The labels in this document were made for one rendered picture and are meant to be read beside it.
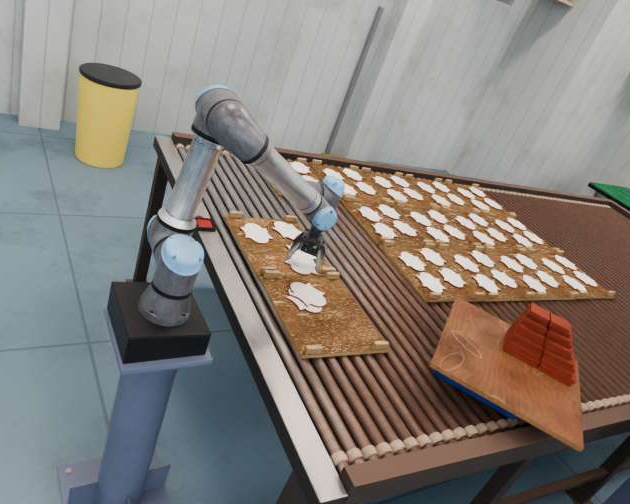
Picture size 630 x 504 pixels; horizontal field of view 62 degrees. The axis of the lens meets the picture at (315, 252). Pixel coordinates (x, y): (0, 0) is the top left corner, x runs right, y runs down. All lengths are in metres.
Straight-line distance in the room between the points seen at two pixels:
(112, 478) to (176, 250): 0.95
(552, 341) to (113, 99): 3.38
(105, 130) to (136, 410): 2.89
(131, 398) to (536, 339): 1.36
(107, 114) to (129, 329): 2.93
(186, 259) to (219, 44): 3.95
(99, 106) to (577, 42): 5.02
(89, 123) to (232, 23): 1.69
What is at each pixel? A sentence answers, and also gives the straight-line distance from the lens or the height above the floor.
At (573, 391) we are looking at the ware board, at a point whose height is 1.04.
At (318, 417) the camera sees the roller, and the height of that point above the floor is 0.92.
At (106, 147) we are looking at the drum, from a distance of 4.42.
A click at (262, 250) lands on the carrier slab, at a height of 0.94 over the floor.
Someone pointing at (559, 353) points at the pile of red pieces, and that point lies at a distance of 2.01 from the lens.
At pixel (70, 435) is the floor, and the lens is 2.52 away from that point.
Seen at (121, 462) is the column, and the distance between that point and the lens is 2.03.
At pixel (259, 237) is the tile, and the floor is 0.94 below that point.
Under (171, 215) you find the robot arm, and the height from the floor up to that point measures 1.22.
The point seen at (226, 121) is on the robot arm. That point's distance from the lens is 1.35.
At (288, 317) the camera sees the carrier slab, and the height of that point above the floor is 0.94.
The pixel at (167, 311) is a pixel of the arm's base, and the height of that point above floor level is 1.01.
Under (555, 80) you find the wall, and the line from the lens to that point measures 6.85.
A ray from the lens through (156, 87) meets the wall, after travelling 5.23.
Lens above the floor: 2.00
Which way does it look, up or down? 29 degrees down
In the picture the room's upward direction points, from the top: 22 degrees clockwise
